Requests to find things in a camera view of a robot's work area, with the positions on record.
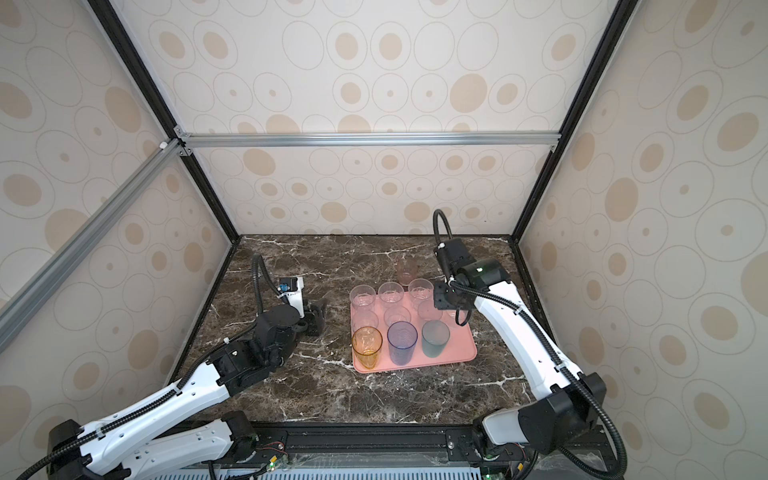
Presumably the clear faceted short tumbler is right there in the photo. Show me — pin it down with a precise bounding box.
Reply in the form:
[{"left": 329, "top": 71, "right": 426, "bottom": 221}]
[{"left": 408, "top": 278, "right": 434, "bottom": 308}]

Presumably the green translucent cup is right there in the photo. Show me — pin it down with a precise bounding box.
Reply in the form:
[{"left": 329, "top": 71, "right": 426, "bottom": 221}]
[{"left": 422, "top": 320, "right": 450, "bottom": 358}]

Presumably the clear ribbed small glass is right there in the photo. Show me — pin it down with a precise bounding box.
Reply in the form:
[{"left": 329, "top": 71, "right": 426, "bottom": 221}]
[{"left": 377, "top": 282, "right": 405, "bottom": 310}]

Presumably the clear large wide glass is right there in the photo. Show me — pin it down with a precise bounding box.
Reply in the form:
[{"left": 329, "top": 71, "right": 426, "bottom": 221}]
[{"left": 383, "top": 305, "right": 412, "bottom": 327}]

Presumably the blue translucent tall cup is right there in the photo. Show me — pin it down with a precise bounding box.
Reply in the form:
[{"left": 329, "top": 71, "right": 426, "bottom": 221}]
[{"left": 387, "top": 321, "right": 418, "bottom": 366}]

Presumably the pink plastic tray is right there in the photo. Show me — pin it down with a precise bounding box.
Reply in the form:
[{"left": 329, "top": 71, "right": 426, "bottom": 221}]
[{"left": 352, "top": 292, "right": 477, "bottom": 373}]

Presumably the clear wide faceted tumbler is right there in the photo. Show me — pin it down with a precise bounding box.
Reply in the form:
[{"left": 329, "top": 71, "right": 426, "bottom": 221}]
[{"left": 351, "top": 310, "right": 379, "bottom": 333}]

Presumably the yellow translucent tall glass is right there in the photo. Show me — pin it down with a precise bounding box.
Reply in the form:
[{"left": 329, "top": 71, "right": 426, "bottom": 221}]
[{"left": 352, "top": 326, "right": 383, "bottom": 370}]

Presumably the clear small round glass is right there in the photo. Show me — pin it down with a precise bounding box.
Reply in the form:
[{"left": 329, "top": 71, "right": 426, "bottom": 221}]
[{"left": 417, "top": 300, "right": 443, "bottom": 322}]

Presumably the pink translucent tumbler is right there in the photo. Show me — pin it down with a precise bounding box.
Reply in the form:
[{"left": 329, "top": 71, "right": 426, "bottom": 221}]
[{"left": 396, "top": 258, "right": 419, "bottom": 287}]

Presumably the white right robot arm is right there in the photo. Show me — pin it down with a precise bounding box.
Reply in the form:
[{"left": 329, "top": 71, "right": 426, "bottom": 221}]
[{"left": 434, "top": 238, "right": 607, "bottom": 454}]

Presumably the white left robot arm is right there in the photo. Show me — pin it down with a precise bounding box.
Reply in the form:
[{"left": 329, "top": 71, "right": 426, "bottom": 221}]
[{"left": 45, "top": 277, "right": 327, "bottom": 479}]

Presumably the black corrugated left cable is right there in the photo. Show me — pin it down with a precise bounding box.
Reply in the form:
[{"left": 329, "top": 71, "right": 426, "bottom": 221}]
[{"left": 16, "top": 254, "right": 283, "bottom": 480}]

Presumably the black corrugated cable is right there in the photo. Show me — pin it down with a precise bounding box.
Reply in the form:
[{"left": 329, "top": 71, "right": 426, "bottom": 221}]
[
  {"left": 16, "top": 254, "right": 283, "bottom": 480},
  {"left": 431, "top": 208, "right": 628, "bottom": 480}
]

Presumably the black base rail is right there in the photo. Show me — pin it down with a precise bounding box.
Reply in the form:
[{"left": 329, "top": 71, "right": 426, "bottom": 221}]
[{"left": 237, "top": 411, "right": 628, "bottom": 479}]

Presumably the aluminium frame rail back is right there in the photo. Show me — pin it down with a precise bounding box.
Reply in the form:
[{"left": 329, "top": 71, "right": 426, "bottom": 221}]
[{"left": 181, "top": 131, "right": 561, "bottom": 148}]

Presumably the aluminium frame rail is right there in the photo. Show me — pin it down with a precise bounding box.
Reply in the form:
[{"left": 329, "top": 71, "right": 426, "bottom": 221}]
[
  {"left": 1, "top": 139, "right": 182, "bottom": 350},
  {"left": 181, "top": 131, "right": 561, "bottom": 148}
]

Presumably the aluminium frame rail left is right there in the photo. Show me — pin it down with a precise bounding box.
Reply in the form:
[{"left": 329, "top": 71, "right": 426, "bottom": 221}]
[{"left": 1, "top": 139, "right": 182, "bottom": 350}]

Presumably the black corrugated right cable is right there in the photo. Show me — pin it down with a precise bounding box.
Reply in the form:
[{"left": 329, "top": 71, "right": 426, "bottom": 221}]
[{"left": 431, "top": 208, "right": 628, "bottom": 480}]

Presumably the black corner frame post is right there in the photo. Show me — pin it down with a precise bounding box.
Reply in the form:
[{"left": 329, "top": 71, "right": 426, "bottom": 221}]
[{"left": 509, "top": 0, "right": 640, "bottom": 243}]

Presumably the black left corner post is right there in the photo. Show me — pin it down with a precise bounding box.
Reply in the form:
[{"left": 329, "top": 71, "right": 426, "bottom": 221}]
[{"left": 86, "top": 0, "right": 241, "bottom": 244}]

